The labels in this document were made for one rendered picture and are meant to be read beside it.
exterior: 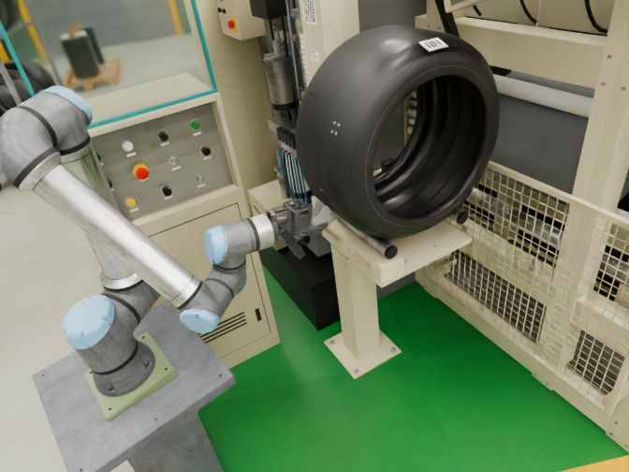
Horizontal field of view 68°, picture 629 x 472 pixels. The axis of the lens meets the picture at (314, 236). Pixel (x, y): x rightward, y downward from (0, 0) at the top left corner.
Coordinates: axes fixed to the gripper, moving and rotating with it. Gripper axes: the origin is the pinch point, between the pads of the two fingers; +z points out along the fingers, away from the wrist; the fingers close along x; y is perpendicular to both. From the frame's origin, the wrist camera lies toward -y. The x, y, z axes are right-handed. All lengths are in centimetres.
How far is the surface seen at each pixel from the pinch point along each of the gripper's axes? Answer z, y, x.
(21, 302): -110, -118, 184
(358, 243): 11.7, -14.4, 2.8
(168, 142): -29, 8, 63
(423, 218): 23.2, -1.0, -12.5
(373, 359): 37, -97, 22
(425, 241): 34.5, -17.5, -3.1
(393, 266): 14.7, -15.7, -11.2
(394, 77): 9.9, 40.1, -10.9
